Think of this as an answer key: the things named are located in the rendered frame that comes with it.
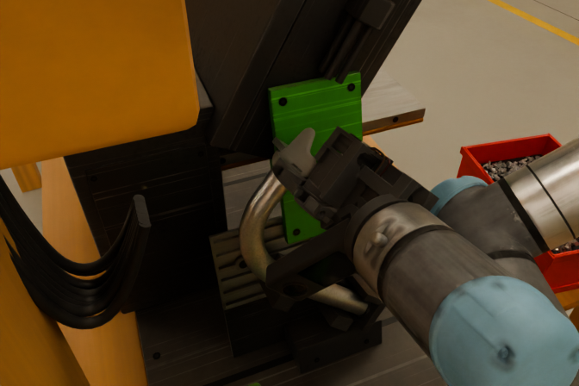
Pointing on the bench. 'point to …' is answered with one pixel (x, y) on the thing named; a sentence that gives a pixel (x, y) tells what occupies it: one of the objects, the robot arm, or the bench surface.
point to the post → (30, 334)
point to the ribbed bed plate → (232, 282)
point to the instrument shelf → (91, 52)
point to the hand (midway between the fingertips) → (289, 169)
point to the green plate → (333, 111)
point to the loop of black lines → (64, 295)
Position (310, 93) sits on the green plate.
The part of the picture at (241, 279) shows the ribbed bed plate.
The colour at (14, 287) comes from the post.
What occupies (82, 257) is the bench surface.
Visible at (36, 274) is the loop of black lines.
